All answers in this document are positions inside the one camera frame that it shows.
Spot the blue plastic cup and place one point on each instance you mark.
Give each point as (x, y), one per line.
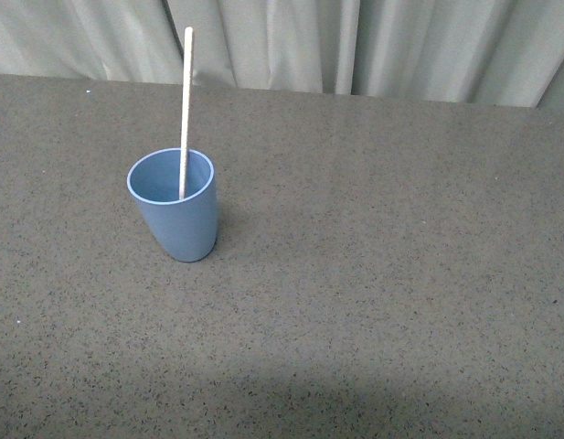
(186, 228)

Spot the grey-green curtain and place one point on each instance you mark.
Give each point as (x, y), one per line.
(497, 52)

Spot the light wooden chopstick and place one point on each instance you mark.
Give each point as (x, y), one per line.
(188, 54)

